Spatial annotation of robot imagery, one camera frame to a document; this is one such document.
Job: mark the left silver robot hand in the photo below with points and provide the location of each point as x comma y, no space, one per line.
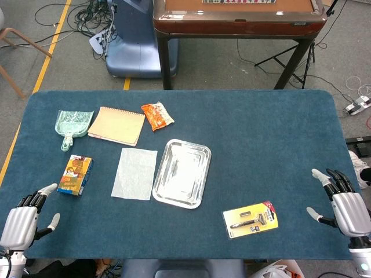
20,223

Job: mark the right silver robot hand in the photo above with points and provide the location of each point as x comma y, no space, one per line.
347,215

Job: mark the white paper napkin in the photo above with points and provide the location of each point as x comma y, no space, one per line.
134,174

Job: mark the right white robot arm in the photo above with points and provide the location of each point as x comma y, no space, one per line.
360,256

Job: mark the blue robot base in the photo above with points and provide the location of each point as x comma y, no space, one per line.
136,43

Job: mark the colourful printed carton box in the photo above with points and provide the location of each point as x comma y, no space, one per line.
74,175

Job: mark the white sneaker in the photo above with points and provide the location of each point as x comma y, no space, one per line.
359,168

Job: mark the black foot pedal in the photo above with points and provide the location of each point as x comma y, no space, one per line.
362,147

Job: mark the white plastic bag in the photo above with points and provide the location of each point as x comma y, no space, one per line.
278,269

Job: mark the razor in yellow blister pack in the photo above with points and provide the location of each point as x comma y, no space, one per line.
250,219

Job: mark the white power strip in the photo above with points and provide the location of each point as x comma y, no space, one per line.
357,105

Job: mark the green plastic dustpan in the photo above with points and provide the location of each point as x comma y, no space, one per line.
72,125

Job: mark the blue table cloth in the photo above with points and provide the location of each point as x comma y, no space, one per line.
261,144

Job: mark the tan spiral notebook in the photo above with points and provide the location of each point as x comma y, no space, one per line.
117,126

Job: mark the blue grey robot torso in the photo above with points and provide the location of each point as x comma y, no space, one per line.
182,268

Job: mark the silver metal tray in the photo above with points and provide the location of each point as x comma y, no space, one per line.
182,173

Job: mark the wooden chair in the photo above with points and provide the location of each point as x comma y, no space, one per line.
17,49

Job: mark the orange white snack bag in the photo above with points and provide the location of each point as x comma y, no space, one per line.
157,115

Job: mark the brown mahjong table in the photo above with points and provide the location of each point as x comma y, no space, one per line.
237,20

